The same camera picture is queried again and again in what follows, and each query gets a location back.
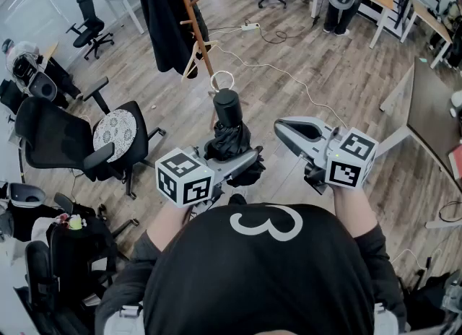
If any person's black shirt torso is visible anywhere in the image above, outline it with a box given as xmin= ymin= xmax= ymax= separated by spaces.
xmin=94 ymin=201 xmax=409 ymax=335

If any person's right forearm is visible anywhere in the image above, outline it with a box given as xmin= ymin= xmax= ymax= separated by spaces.
xmin=331 ymin=184 xmax=380 ymax=240

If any black hanging coat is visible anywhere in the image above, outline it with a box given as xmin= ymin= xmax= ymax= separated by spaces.
xmin=136 ymin=0 xmax=211 ymax=75

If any brown wooden coat rack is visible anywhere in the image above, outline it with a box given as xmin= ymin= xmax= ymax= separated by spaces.
xmin=169 ymin=0 xmax=250 ymax=132

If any black looped floor cable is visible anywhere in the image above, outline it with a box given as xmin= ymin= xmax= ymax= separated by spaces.
xmin=437 ymin=200 xmax=462 ymax=224

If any black umbrella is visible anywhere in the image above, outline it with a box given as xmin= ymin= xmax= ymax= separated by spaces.
xmin=204 ymin=69 xmax=267 ymax=188

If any dark desk with white legs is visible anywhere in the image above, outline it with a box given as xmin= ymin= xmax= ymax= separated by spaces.
xmin=378 ymin=57 xmax=462 ymax=192

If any person's left forearm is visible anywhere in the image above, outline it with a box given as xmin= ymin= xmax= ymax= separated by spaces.
xmin=146 ymin=199 xmax=196 ymax=251

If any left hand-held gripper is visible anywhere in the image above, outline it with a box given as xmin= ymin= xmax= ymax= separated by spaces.
xmin=154 ymin=139 xmax=263 ymax=209

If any red book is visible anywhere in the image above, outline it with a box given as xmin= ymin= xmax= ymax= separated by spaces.
xmin=447 ymin=144 xmax=462 ymax=180

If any white floor cable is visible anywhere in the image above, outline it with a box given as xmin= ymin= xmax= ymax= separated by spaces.
xmin=208 ymin=25 xmax=349 ymax=129

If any light wooden clothes hanger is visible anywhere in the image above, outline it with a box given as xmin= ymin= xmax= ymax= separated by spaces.
xmin=180 ymin=40 xmax=219 ymax=82

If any black chair with bag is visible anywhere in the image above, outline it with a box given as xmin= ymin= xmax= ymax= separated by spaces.
xmin=23 ymin=191 xmax=141 ymax=335

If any black mesh office chair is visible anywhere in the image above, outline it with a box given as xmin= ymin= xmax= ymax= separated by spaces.
xmin=14 ymin=76 xmax=167 ymax=201

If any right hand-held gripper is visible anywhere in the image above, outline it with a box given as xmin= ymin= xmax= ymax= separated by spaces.
xmin=273 ymin=116 xmax=379 ymax=196

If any round patterned seat cushion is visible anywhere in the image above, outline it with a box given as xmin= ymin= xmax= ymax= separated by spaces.
xmin=92 ymin=108 xmax=139 ymax=163

